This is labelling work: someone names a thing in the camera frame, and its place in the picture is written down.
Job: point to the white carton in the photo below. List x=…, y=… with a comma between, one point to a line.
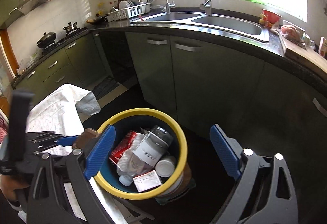
x=147, y=181

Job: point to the clear plastic bottle white label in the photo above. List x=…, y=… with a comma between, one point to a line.
x=147, y=154

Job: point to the wooden frame glass door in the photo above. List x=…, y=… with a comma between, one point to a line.
x=9, y=66

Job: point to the white dish rack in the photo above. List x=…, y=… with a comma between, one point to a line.
x=127, y=13

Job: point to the yellow rimmed blue trash bin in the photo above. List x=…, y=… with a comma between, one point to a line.
x=138, y=120

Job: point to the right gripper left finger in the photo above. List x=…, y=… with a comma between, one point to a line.
x=47, y=200

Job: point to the green kitchen cabinets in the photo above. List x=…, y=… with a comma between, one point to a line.
x=252, y=90

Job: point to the white paper towel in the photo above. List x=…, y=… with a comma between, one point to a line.
x=123, y=163

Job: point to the plastic bag on counter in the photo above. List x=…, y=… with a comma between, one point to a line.
x=27, y=62

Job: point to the red bowl on counter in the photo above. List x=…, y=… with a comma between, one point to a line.
x=268, y=18

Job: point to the black wok with lid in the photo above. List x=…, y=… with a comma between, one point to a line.
x=46, y=40

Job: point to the small dark pot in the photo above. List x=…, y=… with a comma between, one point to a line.
x=70, y=27

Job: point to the small brown plastic box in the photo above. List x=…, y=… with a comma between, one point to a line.
x=84, y=138

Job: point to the person's left hand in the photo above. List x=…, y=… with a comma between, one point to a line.
x=9, y=185

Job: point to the red soda can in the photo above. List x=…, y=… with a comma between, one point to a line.
x=124, y=145

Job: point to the steel double sink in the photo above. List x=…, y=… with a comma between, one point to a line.
x=217, y=22

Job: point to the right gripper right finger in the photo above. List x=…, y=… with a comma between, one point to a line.
x=264, y=191

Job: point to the gas stove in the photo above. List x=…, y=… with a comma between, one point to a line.
x=71, y=35

